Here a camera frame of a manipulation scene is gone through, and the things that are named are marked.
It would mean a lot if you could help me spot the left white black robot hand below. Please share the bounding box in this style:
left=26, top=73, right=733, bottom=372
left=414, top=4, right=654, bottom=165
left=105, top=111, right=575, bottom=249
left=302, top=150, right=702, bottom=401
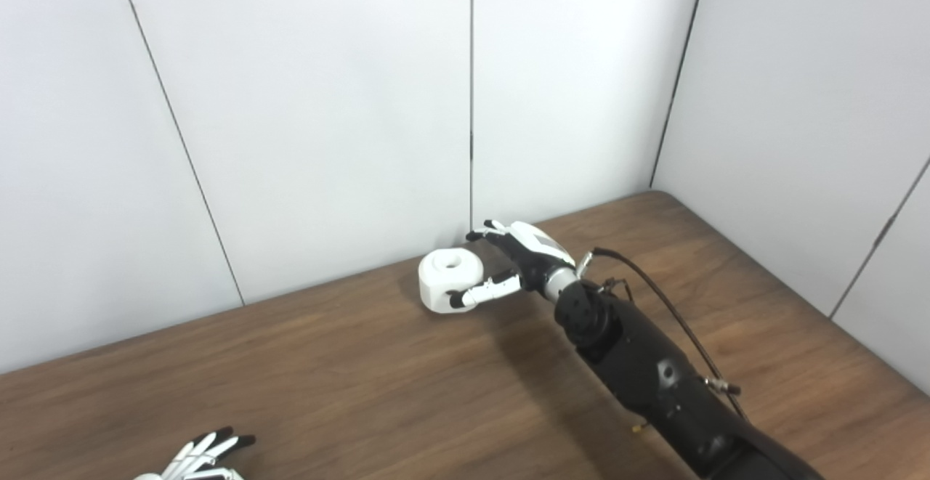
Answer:
left=132, top=426, right=257, bottom=480

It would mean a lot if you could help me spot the round white piece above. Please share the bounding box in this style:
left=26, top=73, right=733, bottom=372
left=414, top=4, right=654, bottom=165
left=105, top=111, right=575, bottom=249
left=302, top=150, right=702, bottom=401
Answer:
left=418, top=248, right=486, bottom=314

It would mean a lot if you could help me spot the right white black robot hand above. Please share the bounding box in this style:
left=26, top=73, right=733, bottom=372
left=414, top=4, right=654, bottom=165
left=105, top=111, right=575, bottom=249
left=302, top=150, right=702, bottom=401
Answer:
left=465, top=219, right=578, bottom=312

